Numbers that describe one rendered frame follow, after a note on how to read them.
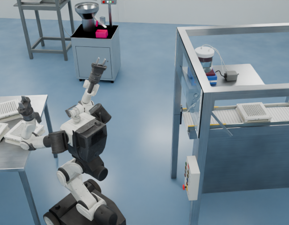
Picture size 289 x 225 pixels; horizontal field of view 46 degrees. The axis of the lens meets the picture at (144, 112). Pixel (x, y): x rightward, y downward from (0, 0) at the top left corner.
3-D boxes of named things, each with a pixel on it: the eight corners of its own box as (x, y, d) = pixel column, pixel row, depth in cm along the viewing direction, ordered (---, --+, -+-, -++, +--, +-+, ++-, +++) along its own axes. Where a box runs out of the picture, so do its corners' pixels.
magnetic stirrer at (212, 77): (192, 86, 276) (193, 77, 271) (187, 73, 293) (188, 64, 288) (216, 85, 277) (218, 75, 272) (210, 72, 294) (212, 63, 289)
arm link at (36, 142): (36, 142, 267) (55, 139, 255) (26, 154, 258) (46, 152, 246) (27, 131, 262) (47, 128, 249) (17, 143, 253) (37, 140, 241)
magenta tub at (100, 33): (95, 38, 503) (95, 32, 498) (97, 35, 513) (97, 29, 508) (106, 38, 502) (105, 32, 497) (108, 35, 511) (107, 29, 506)
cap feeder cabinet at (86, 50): (76, 82, 549) (69, 37, 505) (85, 66, 595) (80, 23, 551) (114, 84, 542) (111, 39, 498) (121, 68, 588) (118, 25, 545)
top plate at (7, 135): (3, 137, 294) (3, 135, 293) (21, 121, 313) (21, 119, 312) (27, 143, 287) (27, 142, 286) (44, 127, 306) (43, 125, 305)
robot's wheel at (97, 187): (90, 175, 347) (86, 183, 362) (87, 178, 344) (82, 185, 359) (104, 190, 344) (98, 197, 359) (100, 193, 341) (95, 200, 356)
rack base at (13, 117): (-3, 124, 319) (-4, 122, 317) (-7, 110, 337) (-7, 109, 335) (23, 117, 328) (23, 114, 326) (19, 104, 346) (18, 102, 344)
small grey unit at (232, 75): (225, 81, 282) (225, 74, 279) (222, 77, 288) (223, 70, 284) (237, 81, 283) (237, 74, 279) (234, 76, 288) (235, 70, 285)
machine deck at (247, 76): (189, 93, 275) (189, 89, 273) (181, 70, 306) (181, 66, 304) (264, 89, 279) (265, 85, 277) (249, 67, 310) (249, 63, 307)
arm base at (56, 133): (61, 150, 254) (72, 149, 247) (47, 154, 244) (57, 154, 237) (58, 130, 254) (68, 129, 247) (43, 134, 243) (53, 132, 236)
